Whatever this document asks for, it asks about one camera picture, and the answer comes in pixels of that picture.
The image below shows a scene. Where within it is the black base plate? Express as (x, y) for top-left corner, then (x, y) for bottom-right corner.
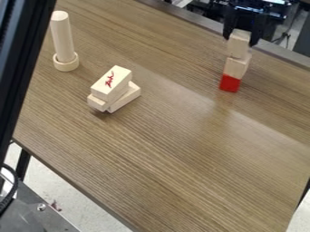
(0, 180), (82, 232)

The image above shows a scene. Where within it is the cream flat wooden block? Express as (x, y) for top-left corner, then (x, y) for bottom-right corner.
(105, 81), (143, 114)
(85, 93), (111, 112)

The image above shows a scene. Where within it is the cream wooden cube block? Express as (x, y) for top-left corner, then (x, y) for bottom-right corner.
(221, 53), (254, 81)
(226, 28), (252, 60)

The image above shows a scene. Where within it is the cream wooden cylinder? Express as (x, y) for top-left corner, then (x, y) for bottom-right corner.
(49, 10), (78, 63)

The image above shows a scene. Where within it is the black metal frame post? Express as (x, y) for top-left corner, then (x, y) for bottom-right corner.
(0, 0), (59, 160)

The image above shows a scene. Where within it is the black cable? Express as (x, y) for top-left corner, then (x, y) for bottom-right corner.
(0, 163), (21, 216)

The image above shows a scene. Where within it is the cream block with red scribble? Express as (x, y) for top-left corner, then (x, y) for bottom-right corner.
(89, 64), (133, 102)

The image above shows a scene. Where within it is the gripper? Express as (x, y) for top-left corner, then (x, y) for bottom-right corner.
(221, 0), (288, 48)

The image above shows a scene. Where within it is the red cube block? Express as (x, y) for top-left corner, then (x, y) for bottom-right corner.
(218, 73), (244, 93)

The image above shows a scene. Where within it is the cream wooden ring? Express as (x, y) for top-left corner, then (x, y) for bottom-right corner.
(52, 52), (82, 73)

